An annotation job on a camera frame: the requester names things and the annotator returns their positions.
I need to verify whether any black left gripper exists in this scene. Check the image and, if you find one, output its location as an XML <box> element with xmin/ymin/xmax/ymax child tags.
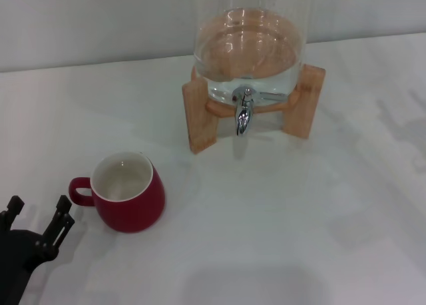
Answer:
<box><xmin>0</xmin><ymin>194</ymin><xmax>76</xmax><ymax>305</ymax></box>

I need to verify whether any red ceramic cup white inside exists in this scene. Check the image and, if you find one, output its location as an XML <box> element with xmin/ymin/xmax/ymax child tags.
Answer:
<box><xmin>69</xmin><ymin>151</ymin><xmax>166</xmax><ymax>234</ymax></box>

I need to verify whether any chrome faucet with lever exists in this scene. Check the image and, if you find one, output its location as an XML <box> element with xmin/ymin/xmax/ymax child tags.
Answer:
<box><xmin>231</xmin><ymin>84</ymin><xmax>288</xmax><ymax>137</ymax></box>

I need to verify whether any light wooden dispenser stand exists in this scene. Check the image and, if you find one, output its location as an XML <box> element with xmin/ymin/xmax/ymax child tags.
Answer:
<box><xmin>181</xmin><ymin>63</ymin><xmax>326</xmax><ymax>153</ymax></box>

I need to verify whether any clear glass water dispenser jar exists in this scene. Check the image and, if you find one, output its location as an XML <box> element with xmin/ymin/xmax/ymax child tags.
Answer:
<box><xmin>192</xmin><ymin>0</ymin><xmax>316</xmax><ymax>105</ymax></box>

